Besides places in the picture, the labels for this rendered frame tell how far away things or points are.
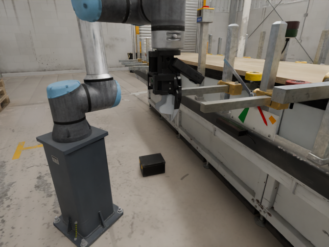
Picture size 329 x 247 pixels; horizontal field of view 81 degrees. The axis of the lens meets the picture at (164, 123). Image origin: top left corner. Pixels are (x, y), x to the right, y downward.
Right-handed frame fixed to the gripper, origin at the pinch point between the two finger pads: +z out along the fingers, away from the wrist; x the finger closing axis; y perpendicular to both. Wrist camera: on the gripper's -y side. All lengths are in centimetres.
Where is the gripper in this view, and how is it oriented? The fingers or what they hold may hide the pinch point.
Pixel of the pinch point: (173, 116)
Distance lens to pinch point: 61.9
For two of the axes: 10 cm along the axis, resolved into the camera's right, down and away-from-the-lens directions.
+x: 3.5, 3.6, -8.6
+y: -9.3, 1.3, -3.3
